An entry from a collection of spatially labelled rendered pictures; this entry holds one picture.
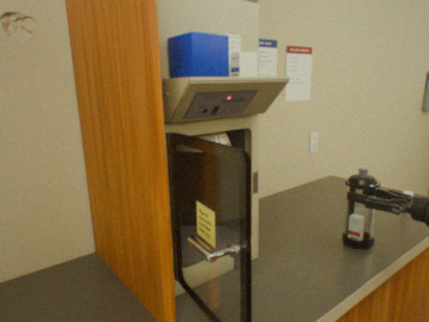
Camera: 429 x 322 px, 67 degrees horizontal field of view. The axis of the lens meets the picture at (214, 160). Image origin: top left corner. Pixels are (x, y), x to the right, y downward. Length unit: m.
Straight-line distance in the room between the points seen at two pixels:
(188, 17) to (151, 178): 0.39
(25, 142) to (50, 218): 0.26
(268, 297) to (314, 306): 0.12
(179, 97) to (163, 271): 0.39
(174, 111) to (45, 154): 0.53
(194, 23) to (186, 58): 0.15
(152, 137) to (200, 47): 0.21
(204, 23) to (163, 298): 0.66
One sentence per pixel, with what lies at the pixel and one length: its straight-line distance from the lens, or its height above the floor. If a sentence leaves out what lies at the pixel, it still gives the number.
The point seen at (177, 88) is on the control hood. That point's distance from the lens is 0.73.
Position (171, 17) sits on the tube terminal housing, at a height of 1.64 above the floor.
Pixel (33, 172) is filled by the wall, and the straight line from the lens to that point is 1.15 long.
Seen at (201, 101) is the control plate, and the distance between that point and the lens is 0.75.
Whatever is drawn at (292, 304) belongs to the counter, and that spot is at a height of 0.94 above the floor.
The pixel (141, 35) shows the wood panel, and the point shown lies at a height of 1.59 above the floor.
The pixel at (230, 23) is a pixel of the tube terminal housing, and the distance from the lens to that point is 0.92.
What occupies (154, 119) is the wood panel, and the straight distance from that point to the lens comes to 0.67.
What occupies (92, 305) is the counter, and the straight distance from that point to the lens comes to 0.99.
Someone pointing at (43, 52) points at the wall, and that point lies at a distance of 1.15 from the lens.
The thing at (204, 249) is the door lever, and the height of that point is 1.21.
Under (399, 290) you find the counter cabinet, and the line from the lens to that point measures 1.41.
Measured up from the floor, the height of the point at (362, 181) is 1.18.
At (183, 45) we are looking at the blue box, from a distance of 0.73.
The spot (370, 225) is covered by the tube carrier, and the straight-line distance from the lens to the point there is 1.22.
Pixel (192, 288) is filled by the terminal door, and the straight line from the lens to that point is 0.84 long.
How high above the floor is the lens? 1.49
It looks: 13 degrees down
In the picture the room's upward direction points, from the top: 2 degrees counter-clockwise
